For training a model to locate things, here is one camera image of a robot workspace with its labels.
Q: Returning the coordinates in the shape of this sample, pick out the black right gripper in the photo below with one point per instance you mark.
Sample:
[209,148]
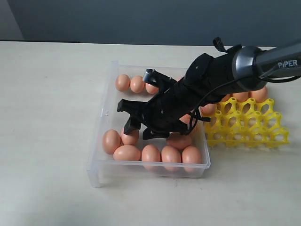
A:
[206,81]

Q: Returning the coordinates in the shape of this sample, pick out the brown egg third row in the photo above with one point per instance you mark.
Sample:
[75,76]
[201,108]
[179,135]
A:
[208,109]

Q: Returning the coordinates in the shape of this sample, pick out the brown egg fourth row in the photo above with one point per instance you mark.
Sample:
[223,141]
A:
[241,96]
[186,119]
[226,98]

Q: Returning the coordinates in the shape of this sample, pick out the yellow plastic egg tray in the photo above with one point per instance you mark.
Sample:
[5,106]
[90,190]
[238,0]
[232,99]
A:
[246,123]

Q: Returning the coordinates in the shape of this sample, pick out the brown egg fifth row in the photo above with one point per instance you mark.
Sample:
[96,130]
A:
[260,95]
[111,140]
[179,141]
[130,139]

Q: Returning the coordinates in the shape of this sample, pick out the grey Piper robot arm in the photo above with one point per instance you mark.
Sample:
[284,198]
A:
[253,68]

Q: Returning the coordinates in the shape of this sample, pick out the brown egg top row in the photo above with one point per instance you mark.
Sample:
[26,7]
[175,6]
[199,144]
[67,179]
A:
[151,89]
[122,82]
[137,84]

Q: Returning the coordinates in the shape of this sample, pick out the brown egg front row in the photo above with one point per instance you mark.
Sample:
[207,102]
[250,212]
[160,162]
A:
[191,158]
[170,154]
[127,153]
[150,153]

